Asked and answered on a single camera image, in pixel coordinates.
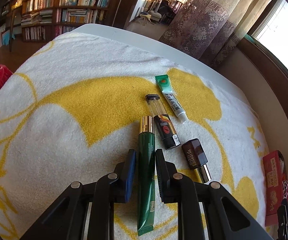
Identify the brown and gold lipstick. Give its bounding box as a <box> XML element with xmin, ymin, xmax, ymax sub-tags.
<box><xmin>181</xmin><ymin>138</ymin><xmax>212</xmax><ymax>183</ymax></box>

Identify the wooden stool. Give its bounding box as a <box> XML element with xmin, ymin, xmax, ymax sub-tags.
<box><xmin>138</xmin><ymin>14</ymin><xmax>154</xmax><ymax>25</ymax></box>

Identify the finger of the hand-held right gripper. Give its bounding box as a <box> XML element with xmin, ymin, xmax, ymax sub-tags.
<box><xmin>276</xmin><ymin>200</ymin><xmax>288</xmax><ymax>240</ymax></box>

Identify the white and yellow printed towel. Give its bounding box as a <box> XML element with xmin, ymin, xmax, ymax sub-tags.
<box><xmin>0</xmin><ymin>31</ymin><xmax>271</xmax><ymax>240</ymax></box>

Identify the red printed tin box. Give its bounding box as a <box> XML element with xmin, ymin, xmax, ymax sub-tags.
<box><xmin>262</xmin><ymin>150</ymin><xmax>288</xmax><ymax>227</ymax></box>

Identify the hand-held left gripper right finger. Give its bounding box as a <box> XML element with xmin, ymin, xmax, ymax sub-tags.
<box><xmin>155</xmin><ymin>149</ymin><xmax>276</xmax><ymax>240</ymax></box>

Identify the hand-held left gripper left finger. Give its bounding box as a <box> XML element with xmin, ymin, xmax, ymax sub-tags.
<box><xmin>19</xmin><ymin>149</ymin><xmax>137</xmax><ymax>240</ymax></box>

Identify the white and green ointment tube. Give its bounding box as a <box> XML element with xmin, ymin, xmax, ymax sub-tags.
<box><xmin>155</xmin><ymin>74</ymin><xmax>188</xmax><ymax>124</ymax></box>

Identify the patterned purple and cream curtain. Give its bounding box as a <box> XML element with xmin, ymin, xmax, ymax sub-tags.
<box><xmin>159</xmin><ymin>0</ymin><xmax>278</xmax><ymax>68</ymax></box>

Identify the black lipstick with clear cap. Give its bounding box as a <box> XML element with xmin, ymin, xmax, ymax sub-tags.
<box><xmin>145</xmin><ymin>94</ymin><xmax>182</xmax><ymax>150</ymax></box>

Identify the green tube with gold cap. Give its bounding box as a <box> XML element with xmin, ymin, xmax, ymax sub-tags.
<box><xmin>136</xmin><ymin>116</ymin><xmax>157</xmax><ymax>237</ymax></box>

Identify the wooden display shelf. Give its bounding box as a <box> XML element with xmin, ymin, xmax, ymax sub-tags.
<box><xmin>0</xmin><ymin>0</ymin><xmax>24</xmax><ymax>43</ymax></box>

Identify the window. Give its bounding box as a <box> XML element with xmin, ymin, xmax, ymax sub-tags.
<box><xmin>246</xmin><ymin>0</ymin><xmax>288</xmax><ymax>93</ymax></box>

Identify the wooden bookshelf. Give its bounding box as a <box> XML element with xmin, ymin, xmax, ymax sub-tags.
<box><xmin>21</xmin><ymin>0</ymin><xmax>120</xmax><ymax>42</ymax></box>

